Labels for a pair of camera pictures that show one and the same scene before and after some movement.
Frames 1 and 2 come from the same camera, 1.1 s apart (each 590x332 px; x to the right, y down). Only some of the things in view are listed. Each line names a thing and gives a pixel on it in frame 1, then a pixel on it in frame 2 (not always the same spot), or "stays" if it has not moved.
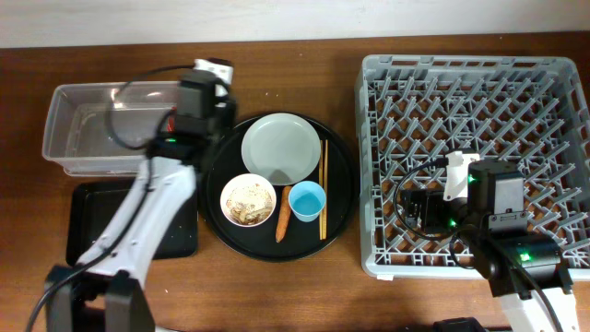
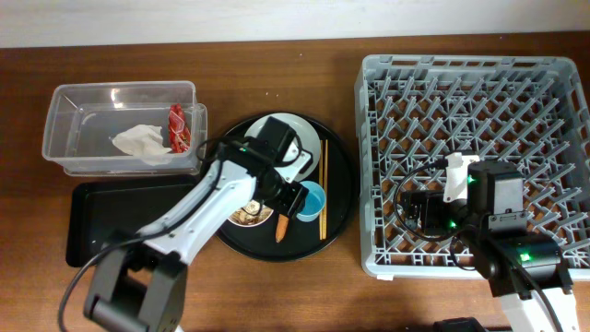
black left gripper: x=235 y=110 → x=292 y=200
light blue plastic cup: x=307 y=200 stays
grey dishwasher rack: x=411 y=110 stays
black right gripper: x=430 y=200 stays
